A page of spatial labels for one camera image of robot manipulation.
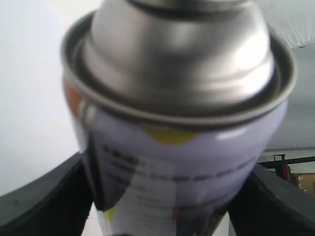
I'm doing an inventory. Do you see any grey fabric backdrop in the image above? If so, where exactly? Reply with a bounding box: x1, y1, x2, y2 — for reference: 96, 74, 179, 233
259, 0, 315, 151

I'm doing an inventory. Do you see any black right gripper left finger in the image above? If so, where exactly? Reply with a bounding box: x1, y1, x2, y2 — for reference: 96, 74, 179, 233
0, 153, 93, 236

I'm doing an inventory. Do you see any white labelled spray paint can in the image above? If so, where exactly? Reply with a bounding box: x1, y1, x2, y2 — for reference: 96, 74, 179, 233
61, 0, 296, 236

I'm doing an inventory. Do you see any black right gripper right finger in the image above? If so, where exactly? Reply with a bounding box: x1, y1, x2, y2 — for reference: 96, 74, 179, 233
228, 164, 315, 236

